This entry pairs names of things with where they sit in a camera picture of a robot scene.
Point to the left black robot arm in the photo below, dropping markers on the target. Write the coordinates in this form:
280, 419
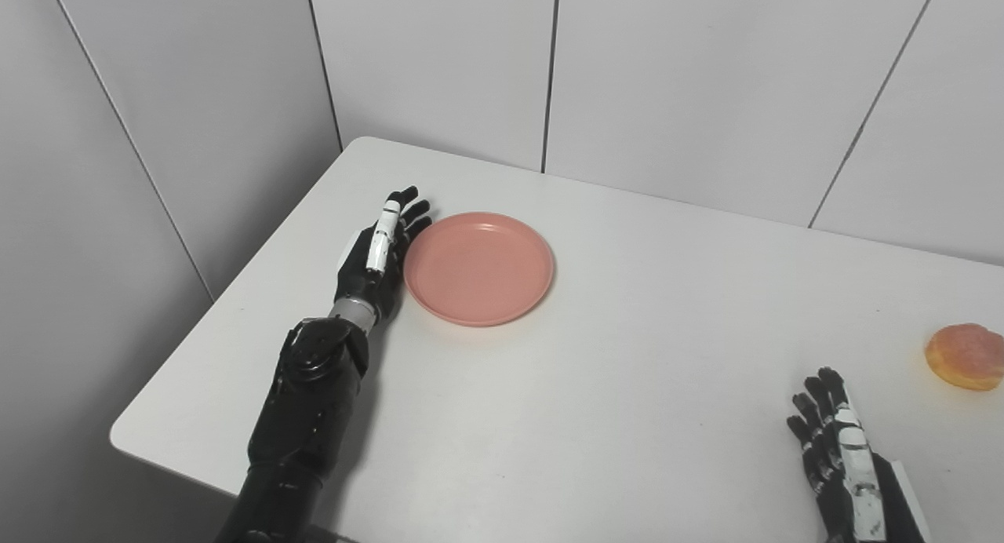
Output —
310, 417

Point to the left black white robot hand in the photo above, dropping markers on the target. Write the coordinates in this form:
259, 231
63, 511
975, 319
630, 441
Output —
375, 264

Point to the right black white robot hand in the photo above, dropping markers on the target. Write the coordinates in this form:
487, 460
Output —
855, 480

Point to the orange cream puff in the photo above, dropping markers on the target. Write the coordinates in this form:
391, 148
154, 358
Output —
969, 356

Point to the pink round plate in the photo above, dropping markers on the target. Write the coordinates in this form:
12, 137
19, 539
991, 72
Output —
478, 268

